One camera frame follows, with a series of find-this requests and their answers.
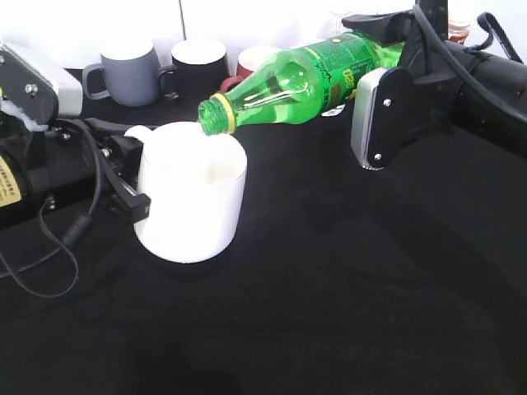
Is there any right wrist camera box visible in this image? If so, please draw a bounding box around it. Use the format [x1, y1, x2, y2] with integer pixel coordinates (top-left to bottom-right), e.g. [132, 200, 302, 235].
[350, 67, 431, 170]

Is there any black camera cable right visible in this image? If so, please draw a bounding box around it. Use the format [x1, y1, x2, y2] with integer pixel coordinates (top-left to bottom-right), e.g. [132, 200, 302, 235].
[411, 3, 527, 124]

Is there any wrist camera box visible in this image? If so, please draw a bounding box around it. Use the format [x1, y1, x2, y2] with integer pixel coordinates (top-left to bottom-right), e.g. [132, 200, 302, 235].
[1, 42, 83, 125]
[350, 67, 431, 170]

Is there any green soda bottle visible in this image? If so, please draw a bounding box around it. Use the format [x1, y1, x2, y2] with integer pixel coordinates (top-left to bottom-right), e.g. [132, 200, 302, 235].
[198, 30, 404, 136]

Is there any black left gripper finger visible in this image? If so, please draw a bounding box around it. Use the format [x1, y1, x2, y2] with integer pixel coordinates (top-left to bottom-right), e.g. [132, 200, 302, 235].
[107, 164, 151, 224]
[84, 118, 143, 173]

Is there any grey ceramic mug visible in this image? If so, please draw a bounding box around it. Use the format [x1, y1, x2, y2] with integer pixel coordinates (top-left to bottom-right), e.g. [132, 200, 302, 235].
[82, 36, 161, 107]

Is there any brown nescafe coffee bottle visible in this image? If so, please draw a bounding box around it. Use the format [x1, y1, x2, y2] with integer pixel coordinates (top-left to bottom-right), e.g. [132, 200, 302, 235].
[448, 18, 470, 44]

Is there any black ceramic mug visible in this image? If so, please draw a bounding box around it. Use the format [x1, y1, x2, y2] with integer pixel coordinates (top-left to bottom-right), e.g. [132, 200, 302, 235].
[159, 38, 229, 102]

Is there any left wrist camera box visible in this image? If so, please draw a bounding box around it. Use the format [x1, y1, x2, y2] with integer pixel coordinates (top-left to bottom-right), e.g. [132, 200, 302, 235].
[1, 42, 83, 125]

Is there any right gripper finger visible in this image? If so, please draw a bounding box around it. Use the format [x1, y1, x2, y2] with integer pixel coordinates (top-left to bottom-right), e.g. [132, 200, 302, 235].
[341, 12, 414, 45]

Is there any black camera cable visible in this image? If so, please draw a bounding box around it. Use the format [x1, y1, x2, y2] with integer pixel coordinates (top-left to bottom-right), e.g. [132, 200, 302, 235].
[411, 3, 527, 124]
[0, 118, 108, 299]

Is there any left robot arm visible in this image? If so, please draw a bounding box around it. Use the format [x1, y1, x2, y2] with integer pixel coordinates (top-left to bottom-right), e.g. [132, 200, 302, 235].
[1, 114, 151, 233]

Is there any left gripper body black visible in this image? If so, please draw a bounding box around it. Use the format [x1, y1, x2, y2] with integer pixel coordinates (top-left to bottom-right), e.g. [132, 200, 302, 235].
[24, 119, 136, 209]

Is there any black camera cable left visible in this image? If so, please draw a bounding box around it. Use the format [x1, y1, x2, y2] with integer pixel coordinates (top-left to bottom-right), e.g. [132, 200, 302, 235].
[0, 118, 108, 299]

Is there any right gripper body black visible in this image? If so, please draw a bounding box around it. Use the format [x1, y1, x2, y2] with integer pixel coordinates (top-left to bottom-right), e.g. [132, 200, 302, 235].
[398, 24, 461, 140]

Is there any white ceramic mug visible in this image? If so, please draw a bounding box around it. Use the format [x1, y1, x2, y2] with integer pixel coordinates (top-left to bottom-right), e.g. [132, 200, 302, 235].
[125, 122, 247, 263]

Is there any clear cestbon water bottle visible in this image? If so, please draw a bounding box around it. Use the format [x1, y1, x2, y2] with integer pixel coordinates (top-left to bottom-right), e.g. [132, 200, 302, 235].
[317, 13, 347, 40]

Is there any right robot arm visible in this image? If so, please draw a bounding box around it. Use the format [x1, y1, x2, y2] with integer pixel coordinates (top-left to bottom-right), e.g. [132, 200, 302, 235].
[194, 1, 526, 170]

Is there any red ceramic mug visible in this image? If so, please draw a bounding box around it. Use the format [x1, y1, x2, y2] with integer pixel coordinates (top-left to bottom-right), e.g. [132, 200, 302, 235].
[220, 45, 281, 93]

